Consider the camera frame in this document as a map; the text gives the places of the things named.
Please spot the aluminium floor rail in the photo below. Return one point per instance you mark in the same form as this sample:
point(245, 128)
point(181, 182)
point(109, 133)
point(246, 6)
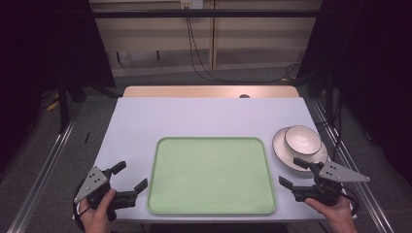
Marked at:
point(42, 181)
point(367, 195)

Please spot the black horizontal bar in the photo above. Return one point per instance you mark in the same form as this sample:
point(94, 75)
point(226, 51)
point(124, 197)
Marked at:
point(207, 13)

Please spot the dark curtain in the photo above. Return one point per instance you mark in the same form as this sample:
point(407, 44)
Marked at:
point(369, 64)
point(42, 48)

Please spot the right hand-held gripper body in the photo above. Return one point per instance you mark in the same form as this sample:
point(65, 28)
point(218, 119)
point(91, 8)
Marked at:
point(327, 191)

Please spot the person's right hand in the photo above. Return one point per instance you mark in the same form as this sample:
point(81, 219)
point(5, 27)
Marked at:
point(336, 216)

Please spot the person's left hand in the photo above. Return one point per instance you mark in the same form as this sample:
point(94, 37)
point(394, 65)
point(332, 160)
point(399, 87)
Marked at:
point(95, 218)

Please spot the white bowl with dark rim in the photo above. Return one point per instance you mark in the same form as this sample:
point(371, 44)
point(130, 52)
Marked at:
point(302, 139)

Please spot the white wall socket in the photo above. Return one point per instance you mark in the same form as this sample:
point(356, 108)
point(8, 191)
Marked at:
point(192, 3)

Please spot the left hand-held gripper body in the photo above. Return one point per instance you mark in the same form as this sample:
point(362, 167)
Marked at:
point(97, 184)

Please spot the black metal stand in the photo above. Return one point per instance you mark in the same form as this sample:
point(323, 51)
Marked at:
point(62, 103)
point(329, 93)

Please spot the white plate with dark rim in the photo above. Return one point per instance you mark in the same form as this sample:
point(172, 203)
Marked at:
point(280, 148)

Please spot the light green tray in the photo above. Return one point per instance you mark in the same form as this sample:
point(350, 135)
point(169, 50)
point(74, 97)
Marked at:
point(210, 176)

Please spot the pale table mat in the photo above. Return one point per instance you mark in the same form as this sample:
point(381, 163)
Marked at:
point(194, 116)

